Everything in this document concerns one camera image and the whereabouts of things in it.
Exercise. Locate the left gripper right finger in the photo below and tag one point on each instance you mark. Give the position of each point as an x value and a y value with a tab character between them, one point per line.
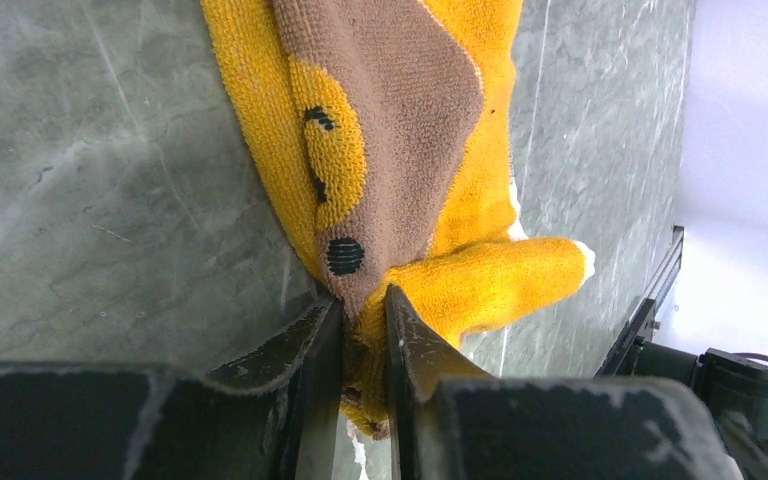
418	360

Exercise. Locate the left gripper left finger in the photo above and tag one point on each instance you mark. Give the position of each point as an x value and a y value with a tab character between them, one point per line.
292	386

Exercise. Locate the brown yellow cloth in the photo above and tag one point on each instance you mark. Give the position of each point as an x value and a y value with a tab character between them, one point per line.
380	132

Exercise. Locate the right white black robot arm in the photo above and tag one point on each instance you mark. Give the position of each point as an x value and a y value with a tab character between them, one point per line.
723	381

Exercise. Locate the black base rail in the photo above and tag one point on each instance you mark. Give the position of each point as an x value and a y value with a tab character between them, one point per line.
640	328

